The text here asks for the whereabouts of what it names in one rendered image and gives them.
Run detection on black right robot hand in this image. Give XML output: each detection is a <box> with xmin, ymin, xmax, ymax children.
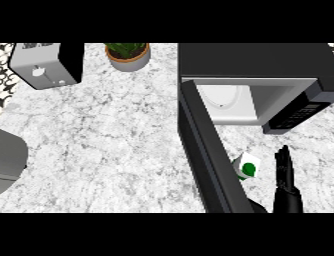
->
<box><xmin>247</xmin><ymin>144</ymin><xmax>306</xmax><ymax>214</ymax></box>

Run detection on white green milk carton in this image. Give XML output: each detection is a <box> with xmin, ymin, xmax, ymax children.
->
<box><xmin>230</xmin><ymin>152</ymin><xmax>263</xmax><ymax>182</ymax></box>

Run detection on black microwave door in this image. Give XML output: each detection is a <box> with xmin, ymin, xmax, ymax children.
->
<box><xmin>176</xmin><ymin>79</ymin><xmax>255</xmax><ymax>214</ymax></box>

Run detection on black microwave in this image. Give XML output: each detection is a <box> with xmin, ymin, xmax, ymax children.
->
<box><xmin>177</xmin><ymin>42</ymin><xmax>334</xmax><ymax>135</ymax></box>

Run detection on potted green plant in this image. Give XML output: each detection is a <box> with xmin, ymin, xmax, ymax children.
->
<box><xmin>103</xmin><ymin>42</ymin><xmax>152</xmax><ymax>73</ymax></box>

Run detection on silver toaster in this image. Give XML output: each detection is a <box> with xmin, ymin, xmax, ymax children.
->
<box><xmin>7</xmin><ymin>42</ymin><xmax>86</xmax><ymax>91</ymax></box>

